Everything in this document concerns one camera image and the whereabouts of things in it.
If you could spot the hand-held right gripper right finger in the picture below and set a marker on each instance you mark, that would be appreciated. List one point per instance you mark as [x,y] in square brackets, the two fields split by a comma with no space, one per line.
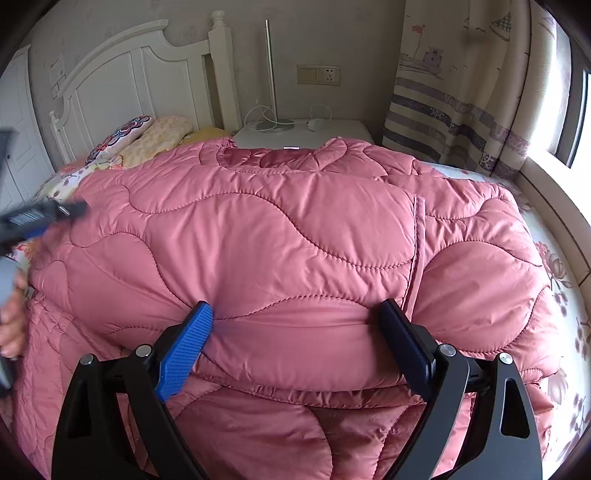
[408,353]

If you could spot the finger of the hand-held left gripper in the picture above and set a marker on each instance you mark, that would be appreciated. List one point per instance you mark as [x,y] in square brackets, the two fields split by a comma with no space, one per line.
[55,213]

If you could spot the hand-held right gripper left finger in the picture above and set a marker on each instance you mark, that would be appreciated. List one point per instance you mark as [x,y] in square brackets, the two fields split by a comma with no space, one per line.
[184,350]

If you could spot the pink quilted jacket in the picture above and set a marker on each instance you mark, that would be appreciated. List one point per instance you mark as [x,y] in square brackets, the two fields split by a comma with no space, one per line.
[277,230]

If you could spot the person's left hand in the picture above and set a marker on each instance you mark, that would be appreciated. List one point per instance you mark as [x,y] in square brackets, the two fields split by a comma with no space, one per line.
[13,323]

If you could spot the embroidered pillow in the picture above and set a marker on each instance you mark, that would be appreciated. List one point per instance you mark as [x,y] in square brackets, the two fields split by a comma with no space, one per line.
[122,136]

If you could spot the white door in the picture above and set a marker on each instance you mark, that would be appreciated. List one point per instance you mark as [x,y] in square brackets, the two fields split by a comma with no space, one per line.
[23,115]

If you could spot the pale yellow pillow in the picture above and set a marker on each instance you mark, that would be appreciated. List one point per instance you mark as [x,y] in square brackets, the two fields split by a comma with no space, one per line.
[161,134]

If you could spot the white wooden headboard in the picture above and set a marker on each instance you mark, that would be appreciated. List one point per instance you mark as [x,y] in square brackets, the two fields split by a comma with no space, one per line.
[115,78]

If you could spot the floral bedsheet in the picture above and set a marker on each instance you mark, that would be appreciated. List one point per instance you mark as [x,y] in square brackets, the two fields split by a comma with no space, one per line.
[558,277]

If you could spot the beige window sill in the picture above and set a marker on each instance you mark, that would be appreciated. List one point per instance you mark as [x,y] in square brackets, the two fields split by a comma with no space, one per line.
[563,207]

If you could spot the white nightstand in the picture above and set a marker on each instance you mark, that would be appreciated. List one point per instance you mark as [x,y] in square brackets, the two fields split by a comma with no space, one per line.
[332,130]

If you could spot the silver pole lamp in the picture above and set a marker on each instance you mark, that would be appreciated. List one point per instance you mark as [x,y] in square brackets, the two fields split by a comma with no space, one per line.
[268,69]

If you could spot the boat print curtain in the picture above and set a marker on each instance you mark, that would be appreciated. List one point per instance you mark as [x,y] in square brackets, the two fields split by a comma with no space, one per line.
[438,92]

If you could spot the dark framed window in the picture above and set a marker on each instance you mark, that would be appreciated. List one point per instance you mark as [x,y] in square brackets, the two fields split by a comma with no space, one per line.
[575,92]

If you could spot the white wall sticker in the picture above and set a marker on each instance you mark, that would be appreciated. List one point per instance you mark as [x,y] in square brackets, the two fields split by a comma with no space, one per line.
[57,76]

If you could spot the beige wall switch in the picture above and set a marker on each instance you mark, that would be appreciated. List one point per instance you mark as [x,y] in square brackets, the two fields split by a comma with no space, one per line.
[307,74]

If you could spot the beige wall socket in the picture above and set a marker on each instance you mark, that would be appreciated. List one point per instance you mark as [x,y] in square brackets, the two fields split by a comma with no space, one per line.
[329,75]

